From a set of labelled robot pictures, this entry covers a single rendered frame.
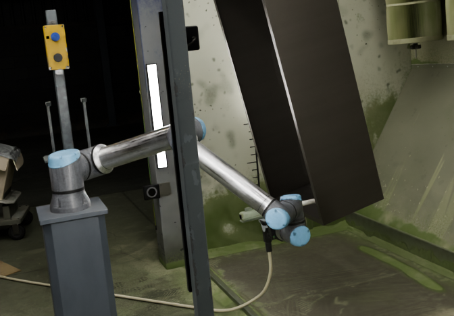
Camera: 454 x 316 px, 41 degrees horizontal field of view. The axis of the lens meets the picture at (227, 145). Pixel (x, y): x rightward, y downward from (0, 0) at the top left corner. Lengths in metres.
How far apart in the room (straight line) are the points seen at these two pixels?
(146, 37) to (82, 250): 1.38
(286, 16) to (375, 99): 1.69
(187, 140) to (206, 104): 2.05
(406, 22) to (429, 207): 1.13
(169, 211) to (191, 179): 2.06
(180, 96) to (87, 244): 1.36
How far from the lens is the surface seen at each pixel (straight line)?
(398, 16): 3.94
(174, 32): 1.71
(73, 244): 2.91
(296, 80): 2.77
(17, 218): 5.08
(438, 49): 4.24
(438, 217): 3.61
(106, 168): 3.01
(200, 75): 3.76
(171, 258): 3.88
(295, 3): 2.78
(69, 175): 2.91
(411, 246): 3.73
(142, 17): 3.68
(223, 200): 3.89
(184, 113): 1.72
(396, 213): 3.88
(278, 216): 2.44
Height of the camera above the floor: 1.31
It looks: 9 degrees down
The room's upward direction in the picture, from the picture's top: 5 degrees counter-clockwise
